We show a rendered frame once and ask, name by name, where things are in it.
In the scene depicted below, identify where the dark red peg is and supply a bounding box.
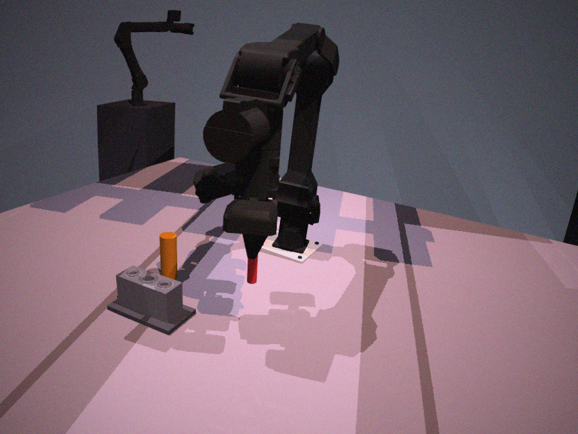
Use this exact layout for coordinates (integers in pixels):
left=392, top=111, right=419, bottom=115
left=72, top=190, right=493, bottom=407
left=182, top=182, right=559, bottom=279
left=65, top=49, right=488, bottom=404
left=247, top=255, right=258, bottom=284

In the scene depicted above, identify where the orange cylinder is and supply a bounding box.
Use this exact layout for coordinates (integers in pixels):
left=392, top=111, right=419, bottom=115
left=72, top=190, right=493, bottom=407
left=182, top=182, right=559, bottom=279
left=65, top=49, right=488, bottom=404
left=159, top=232, right=177, bottom=279

